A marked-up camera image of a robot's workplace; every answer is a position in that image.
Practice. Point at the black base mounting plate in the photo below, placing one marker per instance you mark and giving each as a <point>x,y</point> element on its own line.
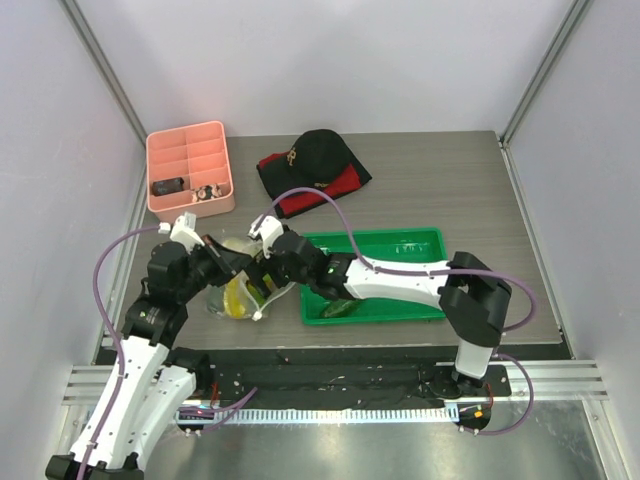
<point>350,378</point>

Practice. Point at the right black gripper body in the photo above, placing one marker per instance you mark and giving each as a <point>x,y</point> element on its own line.
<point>265,265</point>

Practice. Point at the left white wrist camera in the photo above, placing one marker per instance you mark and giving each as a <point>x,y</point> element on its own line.
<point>182,231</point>

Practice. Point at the red and black folded cloth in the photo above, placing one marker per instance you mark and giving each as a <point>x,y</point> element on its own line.
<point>352,179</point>

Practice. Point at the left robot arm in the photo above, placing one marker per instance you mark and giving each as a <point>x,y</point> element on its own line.
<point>151,377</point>

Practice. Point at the small black object in organizer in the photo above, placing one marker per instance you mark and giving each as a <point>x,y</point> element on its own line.
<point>167,186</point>

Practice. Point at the pink divided organizer box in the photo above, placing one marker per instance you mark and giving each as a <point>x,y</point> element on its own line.
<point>198,153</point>

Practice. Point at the dark green fake cucumber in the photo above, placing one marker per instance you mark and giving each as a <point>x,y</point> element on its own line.
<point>340,308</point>

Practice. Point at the green plastic tray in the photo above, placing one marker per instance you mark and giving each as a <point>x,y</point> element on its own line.
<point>385,297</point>

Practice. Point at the aluminium frame rail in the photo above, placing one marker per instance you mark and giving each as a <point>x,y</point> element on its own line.
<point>538,380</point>

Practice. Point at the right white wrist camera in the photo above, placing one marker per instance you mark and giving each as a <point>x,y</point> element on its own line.
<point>264,231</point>

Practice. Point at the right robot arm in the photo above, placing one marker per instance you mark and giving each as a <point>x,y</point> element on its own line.
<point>471,298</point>

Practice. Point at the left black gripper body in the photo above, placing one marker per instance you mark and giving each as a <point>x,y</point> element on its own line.
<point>204,271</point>

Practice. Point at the pink patterned item in organizer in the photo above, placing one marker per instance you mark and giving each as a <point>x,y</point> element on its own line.
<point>206,192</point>

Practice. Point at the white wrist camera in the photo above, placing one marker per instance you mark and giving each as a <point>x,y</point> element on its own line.
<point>264,231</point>
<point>182,231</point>

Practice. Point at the black baseball cap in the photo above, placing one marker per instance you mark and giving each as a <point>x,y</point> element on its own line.
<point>316,159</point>

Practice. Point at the yellow fake pepper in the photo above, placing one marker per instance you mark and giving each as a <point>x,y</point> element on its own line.
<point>235,301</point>

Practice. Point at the clear zip top bag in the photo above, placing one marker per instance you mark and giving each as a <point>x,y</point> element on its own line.
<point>247,296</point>

